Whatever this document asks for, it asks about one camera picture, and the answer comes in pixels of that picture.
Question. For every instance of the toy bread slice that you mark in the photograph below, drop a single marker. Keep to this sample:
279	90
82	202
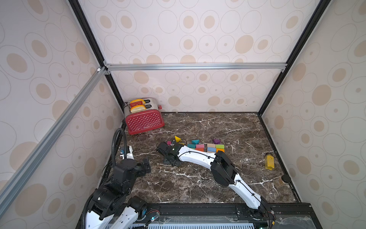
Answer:
139	102
137	108

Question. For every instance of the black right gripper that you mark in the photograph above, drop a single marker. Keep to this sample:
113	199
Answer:
166	149

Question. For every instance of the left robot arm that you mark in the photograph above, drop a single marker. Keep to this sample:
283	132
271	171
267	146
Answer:
109	197

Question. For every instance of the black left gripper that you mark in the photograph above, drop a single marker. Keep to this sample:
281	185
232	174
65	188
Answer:
144	169

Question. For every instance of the yellow toy bottle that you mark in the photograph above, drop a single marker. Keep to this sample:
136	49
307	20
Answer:
269	161

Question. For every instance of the toy bread slice rear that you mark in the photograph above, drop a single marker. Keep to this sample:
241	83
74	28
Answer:
139	102

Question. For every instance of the black corner frame post right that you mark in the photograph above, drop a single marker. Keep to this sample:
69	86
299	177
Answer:
310	26

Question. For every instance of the yellow triangular block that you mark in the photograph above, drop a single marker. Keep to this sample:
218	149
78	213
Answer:
177	139

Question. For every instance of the toy bread slice front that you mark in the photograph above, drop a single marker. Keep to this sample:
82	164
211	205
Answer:
137	108

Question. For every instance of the black lid wooden jar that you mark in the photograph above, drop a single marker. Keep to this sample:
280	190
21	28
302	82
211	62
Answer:
281	181

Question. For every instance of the silver aluminium rail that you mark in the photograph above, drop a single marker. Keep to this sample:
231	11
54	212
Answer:
204	66
28	167

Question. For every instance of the orange rectangular block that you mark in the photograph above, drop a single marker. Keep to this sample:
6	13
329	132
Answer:
220	150

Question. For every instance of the black corner frame post left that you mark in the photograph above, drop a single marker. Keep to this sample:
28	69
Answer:
76	7

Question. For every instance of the silver aluminium rail left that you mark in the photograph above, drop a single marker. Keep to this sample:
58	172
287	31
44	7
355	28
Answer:
28	167

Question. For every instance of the teal triangular block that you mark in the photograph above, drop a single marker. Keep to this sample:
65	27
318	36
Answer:
195	141

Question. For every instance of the black corner frame post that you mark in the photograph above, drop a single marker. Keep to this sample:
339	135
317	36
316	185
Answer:
76	7
310	26

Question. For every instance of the light blue rectangular block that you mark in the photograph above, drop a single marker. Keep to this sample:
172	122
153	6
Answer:
211	149

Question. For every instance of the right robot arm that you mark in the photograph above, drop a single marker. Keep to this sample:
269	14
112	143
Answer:
223	171

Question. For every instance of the silver aluminium rail back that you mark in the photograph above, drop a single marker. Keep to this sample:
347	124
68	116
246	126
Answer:
204	66

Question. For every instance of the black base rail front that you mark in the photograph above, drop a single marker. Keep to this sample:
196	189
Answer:
299	215

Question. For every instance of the natural wood rectangular block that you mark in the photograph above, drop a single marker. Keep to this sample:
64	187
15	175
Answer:
211	145

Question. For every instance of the red polka dot toy toaster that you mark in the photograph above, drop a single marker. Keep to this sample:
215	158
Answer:
144	121

